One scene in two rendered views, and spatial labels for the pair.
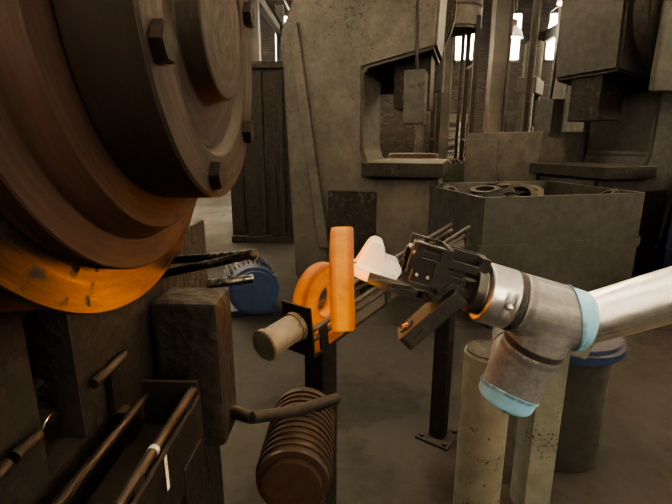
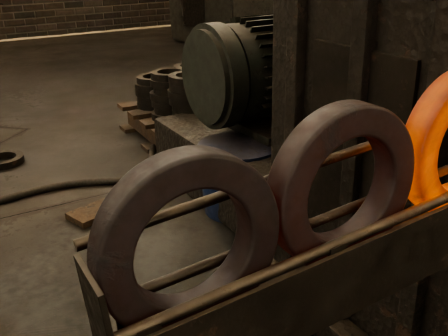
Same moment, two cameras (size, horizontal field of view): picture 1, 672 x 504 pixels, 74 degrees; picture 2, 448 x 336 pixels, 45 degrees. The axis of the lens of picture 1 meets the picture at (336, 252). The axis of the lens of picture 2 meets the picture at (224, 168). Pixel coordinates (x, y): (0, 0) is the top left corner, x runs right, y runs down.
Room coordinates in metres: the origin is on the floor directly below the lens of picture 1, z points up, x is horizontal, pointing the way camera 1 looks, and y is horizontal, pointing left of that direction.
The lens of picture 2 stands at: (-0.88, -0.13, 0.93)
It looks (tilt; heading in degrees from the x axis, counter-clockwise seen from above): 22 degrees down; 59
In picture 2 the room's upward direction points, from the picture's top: 1 degrees counter-clockwise
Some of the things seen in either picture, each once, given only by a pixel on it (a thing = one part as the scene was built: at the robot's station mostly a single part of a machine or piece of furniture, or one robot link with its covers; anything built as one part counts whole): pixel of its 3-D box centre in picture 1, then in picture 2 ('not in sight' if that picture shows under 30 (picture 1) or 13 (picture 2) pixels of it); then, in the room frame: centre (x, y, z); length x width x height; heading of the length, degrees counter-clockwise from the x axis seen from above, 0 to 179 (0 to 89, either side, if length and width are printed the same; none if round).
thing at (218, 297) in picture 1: (195, 365); not in sight; (0.64, 0.22, 0.68); 0.11 x 0.08 x 0.24; 88
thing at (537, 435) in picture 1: (539, 415); not in sight; (1.05, -0.54, 0.31); 0.24 x 0.16 x 0.62; 178
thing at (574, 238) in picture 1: (516, 242); not in sight; (2.80, -1.16, 0.39); 1.03 x 0.83 x 0.77; 103
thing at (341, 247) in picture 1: (342, 278); not in sight; (0.63, -0.01, 0.82); 0.16 x 0.03 x 0.16; 178
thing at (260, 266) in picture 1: (248, 280); not in sight; (2.67, 0.55, 0.17); 0.57 x 0.31 x 0.34; 18
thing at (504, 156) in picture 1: (515, 190); not in sight; (4.43, -1.77, 0.55); 1.10 x 0.53 x 1.10; 18
